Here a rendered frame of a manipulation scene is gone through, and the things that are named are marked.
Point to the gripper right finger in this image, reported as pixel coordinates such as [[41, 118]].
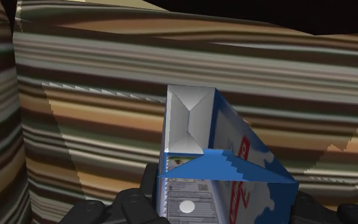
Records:
[[321, 211]]

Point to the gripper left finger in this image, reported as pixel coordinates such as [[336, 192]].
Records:
[[129, 203]]

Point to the blue and white milk carton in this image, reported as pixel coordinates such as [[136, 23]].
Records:
[[216, 167]]

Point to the striped brown sofa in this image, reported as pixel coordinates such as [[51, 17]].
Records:
[[104, 102]]

